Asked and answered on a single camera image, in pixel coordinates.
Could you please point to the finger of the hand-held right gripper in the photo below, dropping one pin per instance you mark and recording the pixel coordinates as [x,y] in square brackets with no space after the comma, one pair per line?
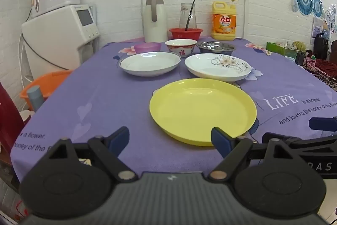
[322,123]
[305,141]

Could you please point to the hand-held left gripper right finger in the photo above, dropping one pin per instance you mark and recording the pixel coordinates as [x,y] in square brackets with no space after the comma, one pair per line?
[219,140]

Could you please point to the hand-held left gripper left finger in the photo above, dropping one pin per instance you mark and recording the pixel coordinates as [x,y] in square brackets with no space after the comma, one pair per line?
[119,139]

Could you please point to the yellow plastic plate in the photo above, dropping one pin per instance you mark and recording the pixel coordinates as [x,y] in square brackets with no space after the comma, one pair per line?
[200,109]

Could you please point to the white floral plate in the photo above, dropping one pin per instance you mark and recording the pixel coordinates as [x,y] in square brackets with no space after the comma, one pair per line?
[208,66]

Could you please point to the stainless steel bowl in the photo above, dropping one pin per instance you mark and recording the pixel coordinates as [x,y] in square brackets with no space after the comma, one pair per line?
[216,47]

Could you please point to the purple plastic bowl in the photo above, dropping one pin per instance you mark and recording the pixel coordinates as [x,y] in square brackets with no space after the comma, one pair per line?
[147,47]

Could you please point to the white bowl with red pattern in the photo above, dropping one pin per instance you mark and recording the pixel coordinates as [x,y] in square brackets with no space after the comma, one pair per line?
[181,51]

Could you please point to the purple floral tablecloth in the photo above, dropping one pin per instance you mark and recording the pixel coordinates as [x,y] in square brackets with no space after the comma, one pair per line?
[105,98]

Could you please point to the red patterned cloth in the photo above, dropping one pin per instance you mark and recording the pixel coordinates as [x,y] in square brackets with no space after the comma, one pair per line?
[323,72]

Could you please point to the black kettle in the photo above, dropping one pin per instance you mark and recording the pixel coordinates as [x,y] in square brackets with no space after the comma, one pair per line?
[321,48]

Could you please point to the green box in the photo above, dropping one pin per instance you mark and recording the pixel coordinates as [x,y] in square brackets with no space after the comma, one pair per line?
[276,49]

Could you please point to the grey cylinder cup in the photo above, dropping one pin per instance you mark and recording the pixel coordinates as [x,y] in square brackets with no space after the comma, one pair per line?
[35,98]

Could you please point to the orange plastic basin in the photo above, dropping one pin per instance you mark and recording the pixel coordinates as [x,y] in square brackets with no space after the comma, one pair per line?
[44,82]

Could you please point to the red plastic basket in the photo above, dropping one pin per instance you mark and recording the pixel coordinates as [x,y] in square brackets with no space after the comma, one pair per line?
[184,34]

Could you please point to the dark red object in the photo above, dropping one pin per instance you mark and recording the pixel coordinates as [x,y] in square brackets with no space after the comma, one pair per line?
[10,114]

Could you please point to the white thermos jug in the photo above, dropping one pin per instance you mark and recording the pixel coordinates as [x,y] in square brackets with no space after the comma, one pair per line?
[158,30]

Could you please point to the yellow detergent bottle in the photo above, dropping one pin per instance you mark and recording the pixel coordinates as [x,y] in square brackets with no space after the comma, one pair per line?
[223,24]

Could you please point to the small blue paper fan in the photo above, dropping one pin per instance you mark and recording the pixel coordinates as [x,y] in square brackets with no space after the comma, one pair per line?
[317,6]

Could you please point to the white appliance with screen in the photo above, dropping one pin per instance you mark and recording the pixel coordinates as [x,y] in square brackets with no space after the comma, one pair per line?
[58,37]

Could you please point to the glass jar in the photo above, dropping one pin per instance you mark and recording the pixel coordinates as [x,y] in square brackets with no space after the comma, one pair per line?
[194,20]

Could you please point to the black straw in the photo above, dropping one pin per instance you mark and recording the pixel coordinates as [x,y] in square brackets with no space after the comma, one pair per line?
[190,14]

